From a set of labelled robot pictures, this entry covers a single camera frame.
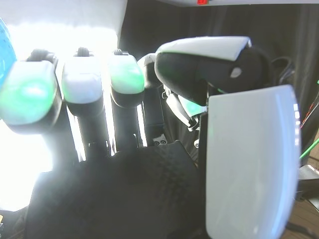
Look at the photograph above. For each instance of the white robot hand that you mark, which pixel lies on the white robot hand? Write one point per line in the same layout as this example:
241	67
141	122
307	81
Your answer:
139	194

